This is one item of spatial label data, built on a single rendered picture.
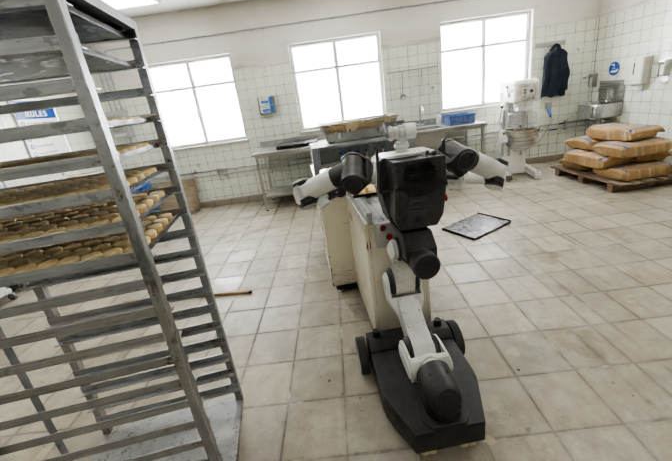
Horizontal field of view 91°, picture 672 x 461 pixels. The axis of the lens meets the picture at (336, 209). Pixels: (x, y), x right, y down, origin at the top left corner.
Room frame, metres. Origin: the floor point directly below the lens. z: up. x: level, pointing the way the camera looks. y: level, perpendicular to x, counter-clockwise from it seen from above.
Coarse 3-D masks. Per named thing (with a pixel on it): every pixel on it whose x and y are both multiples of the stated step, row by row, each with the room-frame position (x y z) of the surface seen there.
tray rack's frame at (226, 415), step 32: (96, 0) 1.03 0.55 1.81; (64, 352) 1.18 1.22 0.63; (96, 416) 1.18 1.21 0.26; (160, 416) 1.24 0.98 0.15; (192, 416) 1.21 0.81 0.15; (224, 416) 1.19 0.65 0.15; (64, 448) 0.98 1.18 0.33; (128, 448) 1.10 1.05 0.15; (160, 448) 1.07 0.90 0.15; (224, 448) 1.03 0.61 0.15
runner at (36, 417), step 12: (156, 384) 0.84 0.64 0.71; (168, 384) 0.85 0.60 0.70; (180, 384) 0.85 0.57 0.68; (108, 396) 0.82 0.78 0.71; (120, 396) 0.83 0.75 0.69; (132, 396) 0.83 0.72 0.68; (60, 408) 0.80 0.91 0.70; (72, 408) 0.81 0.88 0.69; (84, 408) 0.81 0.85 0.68; (12, 420) 0.78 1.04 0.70; (24, 420) 0.79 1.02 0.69; (36, 420) 0.79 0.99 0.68
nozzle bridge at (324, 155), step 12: (312, 144) 2.52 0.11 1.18; (324, 144) 2.42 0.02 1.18; (336, 144) 2.32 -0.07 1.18; (348, 144) 2.31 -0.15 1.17; (360, 144) 2.40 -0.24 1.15; (372, 144) 2.41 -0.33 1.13; (384, 144) 2.41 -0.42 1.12; (312, 156) 2.33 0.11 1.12; (324, 156) 2.38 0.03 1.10; (336, 156) 2.39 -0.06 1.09; (372, 156) 2.40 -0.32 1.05; (324, 168) 2.33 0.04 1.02
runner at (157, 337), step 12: (144, 336) 0.84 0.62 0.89; (156, 336) 0.85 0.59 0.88; (96, 348) 0.82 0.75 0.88; (108, 348) 0.83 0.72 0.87; (120, 348) 0.83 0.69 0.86; (36, 360) 0.80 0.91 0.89; (48, 360) 0.81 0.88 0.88; (60, 360) 0.81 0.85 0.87; (72, 360) 0.81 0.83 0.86; (0, 372) 0.79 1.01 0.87; (12, 372) 0.79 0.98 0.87
